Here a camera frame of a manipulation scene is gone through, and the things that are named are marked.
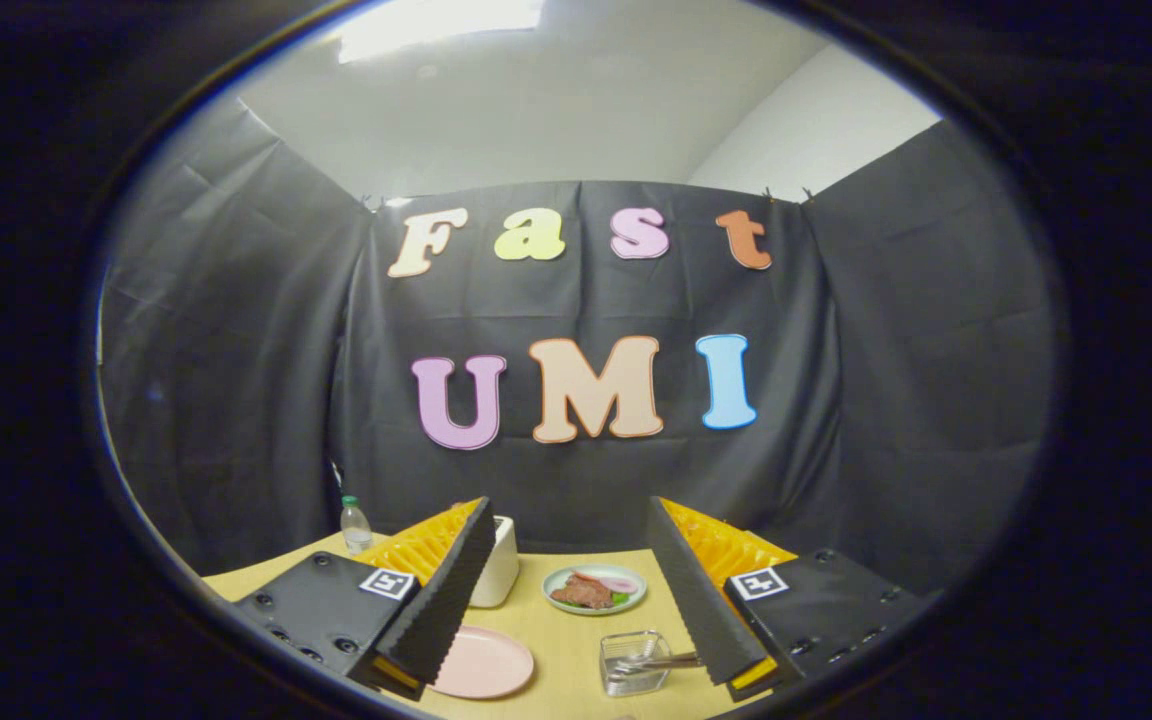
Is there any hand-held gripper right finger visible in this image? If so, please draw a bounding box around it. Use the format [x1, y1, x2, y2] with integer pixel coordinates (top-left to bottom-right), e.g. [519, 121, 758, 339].
[648, 497, 937, 703]

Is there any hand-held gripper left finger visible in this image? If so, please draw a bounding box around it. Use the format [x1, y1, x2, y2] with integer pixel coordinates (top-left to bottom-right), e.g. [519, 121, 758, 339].
[211, 497, 497, 701]

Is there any silver metal spoon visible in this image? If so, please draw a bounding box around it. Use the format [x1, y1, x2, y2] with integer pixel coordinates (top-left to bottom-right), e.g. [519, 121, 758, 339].
[608, 660, 702, 681]

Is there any clear glass drainer box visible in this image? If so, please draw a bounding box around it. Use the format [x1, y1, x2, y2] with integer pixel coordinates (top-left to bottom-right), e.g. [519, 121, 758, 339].
[599, 630, 672, 698]

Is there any cream white toaster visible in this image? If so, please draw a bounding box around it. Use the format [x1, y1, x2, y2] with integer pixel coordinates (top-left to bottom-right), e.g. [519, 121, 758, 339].
[469, 516, 521, 609]

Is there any pink round plate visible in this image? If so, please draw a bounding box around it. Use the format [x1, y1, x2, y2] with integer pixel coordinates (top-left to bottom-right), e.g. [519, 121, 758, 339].
[428, 625, 536, 701]

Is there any pale green oval plate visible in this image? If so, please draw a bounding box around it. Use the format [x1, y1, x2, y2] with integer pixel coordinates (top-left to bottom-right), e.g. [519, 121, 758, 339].
[542, 564, 648, 616]

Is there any brown steak piece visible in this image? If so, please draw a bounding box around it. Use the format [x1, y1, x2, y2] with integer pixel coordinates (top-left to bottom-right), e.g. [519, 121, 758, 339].
[550, 573, 615, 610]

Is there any clear plastic water bottle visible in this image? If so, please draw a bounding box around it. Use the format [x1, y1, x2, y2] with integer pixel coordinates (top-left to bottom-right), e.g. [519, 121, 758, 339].
[340, 495, 374, 556]

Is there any black backdrop cloth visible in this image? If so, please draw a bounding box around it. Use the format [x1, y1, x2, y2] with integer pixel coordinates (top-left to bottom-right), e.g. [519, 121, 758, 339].
[96, 95, 1057, 601]

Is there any ceiling light panel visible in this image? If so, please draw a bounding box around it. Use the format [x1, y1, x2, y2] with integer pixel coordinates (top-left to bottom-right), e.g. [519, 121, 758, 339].
[336, 0, 545, 63]

